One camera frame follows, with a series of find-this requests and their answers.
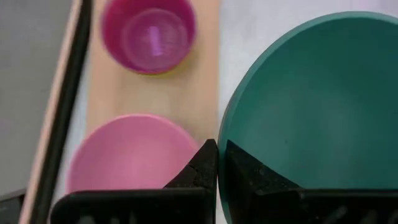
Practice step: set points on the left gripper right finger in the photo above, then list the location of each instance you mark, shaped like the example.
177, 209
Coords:
264, 202

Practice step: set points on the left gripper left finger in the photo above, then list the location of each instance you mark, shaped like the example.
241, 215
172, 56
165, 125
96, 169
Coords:
140, 207

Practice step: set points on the large pink bowl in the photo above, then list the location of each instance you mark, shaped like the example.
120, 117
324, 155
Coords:
130, 152

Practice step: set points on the large teal bowl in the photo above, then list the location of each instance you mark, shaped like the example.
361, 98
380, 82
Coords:
311, 102

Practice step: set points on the small purple bowl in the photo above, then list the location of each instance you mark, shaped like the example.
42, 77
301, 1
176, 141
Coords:
149, 37

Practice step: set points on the wooden shelf with black frame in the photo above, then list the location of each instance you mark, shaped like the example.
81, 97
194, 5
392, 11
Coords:
149, 93

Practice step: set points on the black aluminium table frame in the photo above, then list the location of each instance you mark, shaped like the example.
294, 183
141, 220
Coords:
65, 93

